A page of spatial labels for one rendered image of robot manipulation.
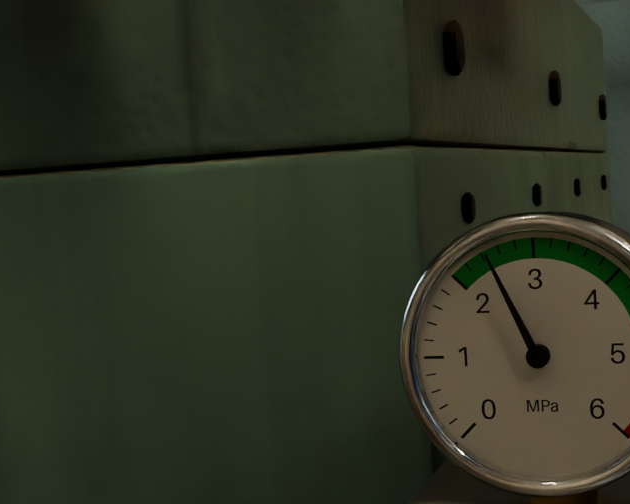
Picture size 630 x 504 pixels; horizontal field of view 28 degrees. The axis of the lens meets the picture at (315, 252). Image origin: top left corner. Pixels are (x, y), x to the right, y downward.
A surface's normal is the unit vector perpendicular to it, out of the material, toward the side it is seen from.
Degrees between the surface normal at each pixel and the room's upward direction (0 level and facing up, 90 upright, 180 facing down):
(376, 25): 90
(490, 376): 90
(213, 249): 90
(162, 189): 90
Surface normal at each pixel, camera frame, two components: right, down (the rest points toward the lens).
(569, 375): -0.32, 0.07
